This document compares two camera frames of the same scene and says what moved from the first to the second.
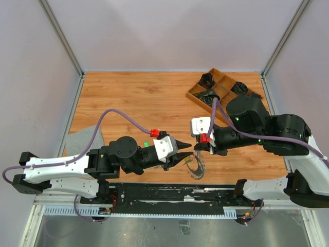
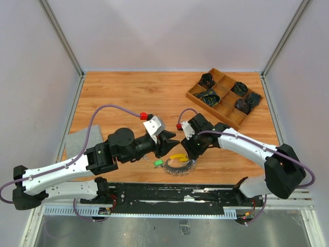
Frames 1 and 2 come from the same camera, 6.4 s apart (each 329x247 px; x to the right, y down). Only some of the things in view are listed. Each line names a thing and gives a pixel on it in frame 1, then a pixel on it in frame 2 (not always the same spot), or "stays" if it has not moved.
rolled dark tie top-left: [206, 80] stays
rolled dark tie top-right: [239, 88] stays
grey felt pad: [77, 141] stays
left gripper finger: [181, 145] → [167, 135]
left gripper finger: [179, 157] → [166, 145]
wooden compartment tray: [217, 86] stays
